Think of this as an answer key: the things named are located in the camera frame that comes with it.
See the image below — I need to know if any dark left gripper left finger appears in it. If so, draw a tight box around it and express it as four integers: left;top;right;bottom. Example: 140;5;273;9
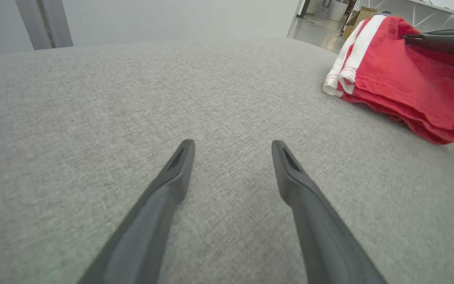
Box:
77;139;195;284

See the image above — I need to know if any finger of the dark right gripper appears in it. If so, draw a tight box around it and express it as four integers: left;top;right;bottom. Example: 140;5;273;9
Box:
402;28;454;77

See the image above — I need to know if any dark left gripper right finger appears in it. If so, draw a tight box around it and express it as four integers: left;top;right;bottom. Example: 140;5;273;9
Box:
271;140;388;284

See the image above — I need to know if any red white-striped small garment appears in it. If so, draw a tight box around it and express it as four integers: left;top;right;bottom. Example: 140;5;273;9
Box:
322;15;454;148

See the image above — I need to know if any brown cardboard box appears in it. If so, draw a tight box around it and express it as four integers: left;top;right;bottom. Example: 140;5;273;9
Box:
343;6;378;39

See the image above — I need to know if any grey fabric sofa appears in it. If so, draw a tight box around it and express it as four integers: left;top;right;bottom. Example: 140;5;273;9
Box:
0;36;454;284

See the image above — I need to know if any dark furniture leg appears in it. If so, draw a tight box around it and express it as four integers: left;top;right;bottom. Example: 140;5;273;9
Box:
296;0;311;18

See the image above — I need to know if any grey upright pillar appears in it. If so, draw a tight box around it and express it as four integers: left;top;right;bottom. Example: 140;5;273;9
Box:
15;0;74;50

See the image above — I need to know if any white metal shelf frame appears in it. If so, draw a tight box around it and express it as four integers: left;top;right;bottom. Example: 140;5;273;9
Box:
373;0;454;34

